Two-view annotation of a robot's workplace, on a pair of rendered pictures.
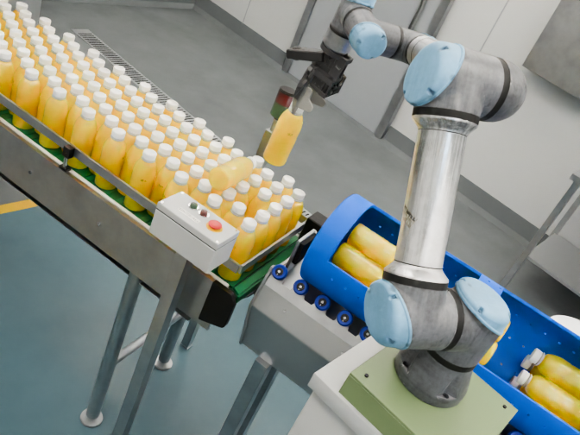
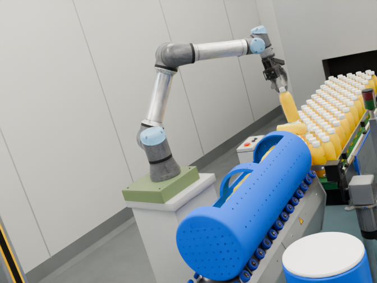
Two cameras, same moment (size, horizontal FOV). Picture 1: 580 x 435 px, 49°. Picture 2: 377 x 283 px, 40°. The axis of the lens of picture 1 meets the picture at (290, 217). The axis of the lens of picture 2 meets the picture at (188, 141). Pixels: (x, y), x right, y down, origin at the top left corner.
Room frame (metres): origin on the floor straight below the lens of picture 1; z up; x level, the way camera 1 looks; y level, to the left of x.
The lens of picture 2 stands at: (1.78, -2.59, 1.97)
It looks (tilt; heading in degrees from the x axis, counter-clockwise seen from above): 15 degrees down; 106
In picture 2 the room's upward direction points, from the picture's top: 16 degrees counter-clockwise
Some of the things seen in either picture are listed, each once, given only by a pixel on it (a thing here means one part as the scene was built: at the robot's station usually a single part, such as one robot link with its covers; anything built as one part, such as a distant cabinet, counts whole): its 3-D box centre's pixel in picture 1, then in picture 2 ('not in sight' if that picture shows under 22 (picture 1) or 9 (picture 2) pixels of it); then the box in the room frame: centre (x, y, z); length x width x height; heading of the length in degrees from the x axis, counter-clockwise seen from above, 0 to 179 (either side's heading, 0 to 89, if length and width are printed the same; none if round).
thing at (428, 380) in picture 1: (440, 360); (162, 165); (1.01, -0.39, 1.26); 0.15 x 0.15 x 0.10
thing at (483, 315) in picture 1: (467, 319); (155, 142); (1.00, -0.38, 1.38); 0.13 x 0.12 x 0.14; 118
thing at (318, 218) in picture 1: (314, 231); (333, 171); (1.77, -0.09, 0.95); 0.10 x 0.07 x 0.10; 162
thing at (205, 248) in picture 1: (193, 230); (252, 149); (1.35, 0.21, 1.05); 0.20 x 0.10 x 0.10; 72
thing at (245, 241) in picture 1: (238, 250); not in sight; (1.44, 0.09, 0.99); 0.07 x 0.07 x 0.19
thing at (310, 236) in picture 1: (301, 252); not in sight; (1.56, -0.07, 0.99); 0.10 x 0.02 x 0.12; 162
